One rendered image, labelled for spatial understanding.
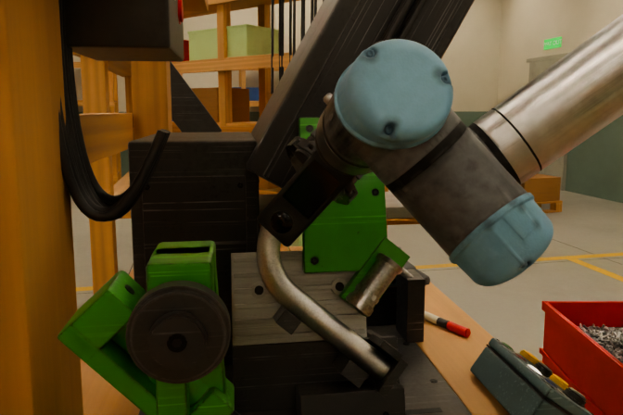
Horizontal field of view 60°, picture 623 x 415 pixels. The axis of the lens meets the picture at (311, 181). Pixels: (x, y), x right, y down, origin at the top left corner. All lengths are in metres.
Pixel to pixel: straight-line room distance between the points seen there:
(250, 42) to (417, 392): 3.33
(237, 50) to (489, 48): 7.78
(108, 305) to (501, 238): 0.29
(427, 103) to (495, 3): 10.96
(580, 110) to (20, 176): 0.48
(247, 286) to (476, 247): 0.40
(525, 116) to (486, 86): 10.57
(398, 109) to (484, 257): 0.12
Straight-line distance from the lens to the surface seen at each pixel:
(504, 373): 0.80
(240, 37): 3.93
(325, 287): 0.74
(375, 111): 0.36
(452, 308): 1.11
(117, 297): 0.44
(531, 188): 7.18
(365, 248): 0.73
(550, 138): 0.53
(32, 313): 0.53
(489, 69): 11.14
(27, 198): 0.51
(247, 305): 0.73
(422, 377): 0.84
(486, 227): 0.39
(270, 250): 0.68
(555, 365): 1.12
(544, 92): 0.54
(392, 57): 0.37
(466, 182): 0.39
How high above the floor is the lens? 1.28
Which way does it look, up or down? 8 degrees down
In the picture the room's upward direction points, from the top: straight up
